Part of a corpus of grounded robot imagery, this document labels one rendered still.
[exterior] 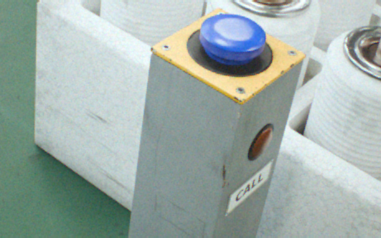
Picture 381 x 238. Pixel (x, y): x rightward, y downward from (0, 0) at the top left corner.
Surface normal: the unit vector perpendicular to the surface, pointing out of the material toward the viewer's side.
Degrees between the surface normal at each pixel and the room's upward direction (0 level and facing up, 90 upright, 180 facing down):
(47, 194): 0
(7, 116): 0
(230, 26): 0
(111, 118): 90
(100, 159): 90
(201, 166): 90
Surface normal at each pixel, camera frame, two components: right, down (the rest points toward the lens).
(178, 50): 0.14, -0.76
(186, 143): -0.62, 0.44
